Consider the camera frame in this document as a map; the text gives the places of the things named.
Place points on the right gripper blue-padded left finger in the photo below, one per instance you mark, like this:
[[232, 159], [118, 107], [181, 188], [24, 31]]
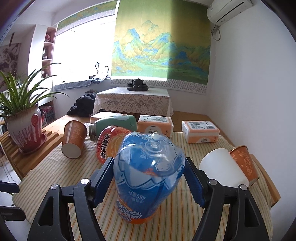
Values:
[[52, 220]]

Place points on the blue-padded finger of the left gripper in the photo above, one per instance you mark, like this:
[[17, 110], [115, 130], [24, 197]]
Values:
[[12, 213], [8, 187]]

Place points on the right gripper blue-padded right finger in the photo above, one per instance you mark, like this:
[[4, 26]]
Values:
[[244, 221]]

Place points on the white paper cup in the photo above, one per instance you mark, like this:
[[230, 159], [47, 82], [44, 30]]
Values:
[[219, 165]]

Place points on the orange patterned paper cup right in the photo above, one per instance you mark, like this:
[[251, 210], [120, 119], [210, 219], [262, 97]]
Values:
[[242, 157]]

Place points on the brown paper cup left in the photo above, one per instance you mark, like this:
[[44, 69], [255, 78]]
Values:
[[74, 136]]

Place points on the wooden slatted plant stand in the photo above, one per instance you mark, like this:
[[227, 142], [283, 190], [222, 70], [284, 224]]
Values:
[[23, 163]]

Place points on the striped yellow tablecloth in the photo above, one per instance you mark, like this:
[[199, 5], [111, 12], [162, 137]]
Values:
[[177, 217]]

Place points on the spider plant in red-white pot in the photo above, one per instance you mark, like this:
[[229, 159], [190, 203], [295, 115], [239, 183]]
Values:
[[20, 109]]

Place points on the orange tissue pack right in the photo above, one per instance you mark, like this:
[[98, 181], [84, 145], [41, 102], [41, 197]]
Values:
[[200, 131]]

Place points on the orange tissue pack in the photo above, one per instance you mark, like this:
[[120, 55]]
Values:
[[104, 114], [155, 124], [200, 131]]

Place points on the black bag on floor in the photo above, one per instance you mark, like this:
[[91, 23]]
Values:
[[83, 106]]

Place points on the orange tissue pack left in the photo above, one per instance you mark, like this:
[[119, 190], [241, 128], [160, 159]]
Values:
[[104, 114]]

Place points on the orange tissue pack middle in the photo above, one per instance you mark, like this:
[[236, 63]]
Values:
[[155, 124]]

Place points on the low table with lace cloth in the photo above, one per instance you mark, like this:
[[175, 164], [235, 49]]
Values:
[[155, 101]]

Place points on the green landscape painting curtain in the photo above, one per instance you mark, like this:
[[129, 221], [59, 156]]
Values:
[[162, 39]]

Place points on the white wall air conditioner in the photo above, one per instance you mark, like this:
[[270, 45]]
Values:
[[221, 11]]

